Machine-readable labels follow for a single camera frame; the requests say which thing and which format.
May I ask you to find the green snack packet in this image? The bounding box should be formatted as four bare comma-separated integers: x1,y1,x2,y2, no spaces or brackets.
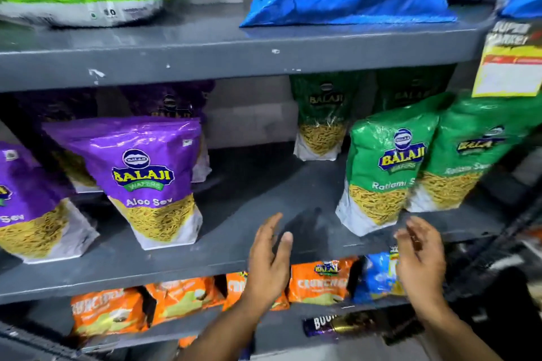
335,93,454,237
374,64,456,113
406,93,542,213
290,72,361,162

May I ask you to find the grey metal shelf rack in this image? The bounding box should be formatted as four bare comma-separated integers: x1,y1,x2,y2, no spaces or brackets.
0,1,542,361

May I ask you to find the black metal rack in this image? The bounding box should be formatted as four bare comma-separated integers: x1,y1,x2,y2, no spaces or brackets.
442,196,542,332

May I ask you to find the yellow and red shelf sign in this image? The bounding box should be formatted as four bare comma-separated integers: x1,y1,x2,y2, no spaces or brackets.
472,19,542,98

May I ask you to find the person's right hand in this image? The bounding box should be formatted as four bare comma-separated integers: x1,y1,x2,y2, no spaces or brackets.
394,216,446,319

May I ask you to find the person's left hand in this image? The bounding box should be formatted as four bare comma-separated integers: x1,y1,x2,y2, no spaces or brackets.
242,213,294,313

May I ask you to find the purple and gold biscuit packet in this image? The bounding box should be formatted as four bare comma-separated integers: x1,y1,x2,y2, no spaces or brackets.
302,312,378,338

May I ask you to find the white sack with green stripe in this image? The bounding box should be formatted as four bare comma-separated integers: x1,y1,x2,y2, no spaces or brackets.
0,0,171,30

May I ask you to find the person's left forearm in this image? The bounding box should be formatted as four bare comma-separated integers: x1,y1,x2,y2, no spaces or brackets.
175,296,272,361

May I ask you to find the small blue snack packet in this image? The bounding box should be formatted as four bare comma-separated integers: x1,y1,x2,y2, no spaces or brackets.
353,246,408,305

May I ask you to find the orange snack packet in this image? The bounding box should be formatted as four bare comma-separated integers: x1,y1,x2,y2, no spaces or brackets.
71,287,148,337
222,271,291,312
145,276,225,327
287,257,359,306

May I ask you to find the person's right forearm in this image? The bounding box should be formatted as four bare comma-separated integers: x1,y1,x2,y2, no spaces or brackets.
412,303,505,361

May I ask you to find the purple snack packet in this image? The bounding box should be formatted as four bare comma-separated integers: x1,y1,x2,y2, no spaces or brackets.
42,116,204,251
12,89,99,194
0,140,100,265
120,81,215,184

